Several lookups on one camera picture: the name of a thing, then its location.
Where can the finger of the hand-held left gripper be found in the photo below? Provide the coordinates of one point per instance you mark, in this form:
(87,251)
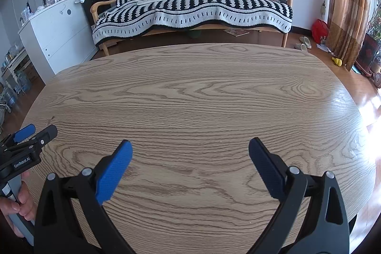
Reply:
(25,132)
(44,136)

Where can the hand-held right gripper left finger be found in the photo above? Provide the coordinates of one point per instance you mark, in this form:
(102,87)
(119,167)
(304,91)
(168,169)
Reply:
(114,173)

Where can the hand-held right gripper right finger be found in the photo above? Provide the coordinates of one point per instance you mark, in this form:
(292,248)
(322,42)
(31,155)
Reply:
(265,166)

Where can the person's left hand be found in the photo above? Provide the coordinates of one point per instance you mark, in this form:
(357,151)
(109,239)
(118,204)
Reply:
(9,209)

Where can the white cabinet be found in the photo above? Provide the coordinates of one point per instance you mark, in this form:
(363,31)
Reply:
(59,33)

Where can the beige slipper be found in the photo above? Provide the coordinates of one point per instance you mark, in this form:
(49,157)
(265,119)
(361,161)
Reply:
(306,42)
(300,47)

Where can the yellow toy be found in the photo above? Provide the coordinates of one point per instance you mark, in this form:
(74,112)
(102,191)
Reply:
(337,61)

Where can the white paper sheet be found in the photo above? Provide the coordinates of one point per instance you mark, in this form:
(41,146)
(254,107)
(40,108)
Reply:
(324,47)

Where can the flat cardboard piece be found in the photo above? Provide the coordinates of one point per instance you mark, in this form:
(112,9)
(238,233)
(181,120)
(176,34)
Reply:
(236,32)

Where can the wooden sofa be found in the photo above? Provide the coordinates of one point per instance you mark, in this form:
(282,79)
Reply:
(102,2)

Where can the red bag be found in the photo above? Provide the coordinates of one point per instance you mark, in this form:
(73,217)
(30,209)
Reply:
(320,30)

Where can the potted plants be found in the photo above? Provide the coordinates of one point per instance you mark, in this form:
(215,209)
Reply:
(372,42)

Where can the white flat strip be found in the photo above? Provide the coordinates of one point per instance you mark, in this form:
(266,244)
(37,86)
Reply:
(150,1)

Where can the sofa with striped blanket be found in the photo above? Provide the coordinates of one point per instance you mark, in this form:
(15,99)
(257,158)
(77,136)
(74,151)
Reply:
(193,10)

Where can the brown striped curtain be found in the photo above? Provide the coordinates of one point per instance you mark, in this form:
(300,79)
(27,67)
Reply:
(348,4)

